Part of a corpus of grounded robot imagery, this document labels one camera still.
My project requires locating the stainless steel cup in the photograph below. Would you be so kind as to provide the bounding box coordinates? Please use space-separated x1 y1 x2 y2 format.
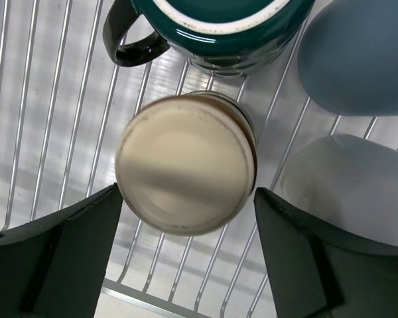
115 91 257 236

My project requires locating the dark green ceramic mug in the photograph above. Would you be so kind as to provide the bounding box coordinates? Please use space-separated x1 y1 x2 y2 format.
103 0 314 78

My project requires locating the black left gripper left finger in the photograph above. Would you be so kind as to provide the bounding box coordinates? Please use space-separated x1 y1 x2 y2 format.
0 184 123 317

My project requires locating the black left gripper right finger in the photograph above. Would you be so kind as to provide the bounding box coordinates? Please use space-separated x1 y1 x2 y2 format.
254 187 398 317

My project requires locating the metal wire dish rack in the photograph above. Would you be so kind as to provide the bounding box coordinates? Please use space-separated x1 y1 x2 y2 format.
0 1 398 317

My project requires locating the light blue plastic cup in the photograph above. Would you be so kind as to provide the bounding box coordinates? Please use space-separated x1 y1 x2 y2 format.
298 1 398 117

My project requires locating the white ceramic mug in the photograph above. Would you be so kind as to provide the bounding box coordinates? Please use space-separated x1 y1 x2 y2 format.
280 134 398 246

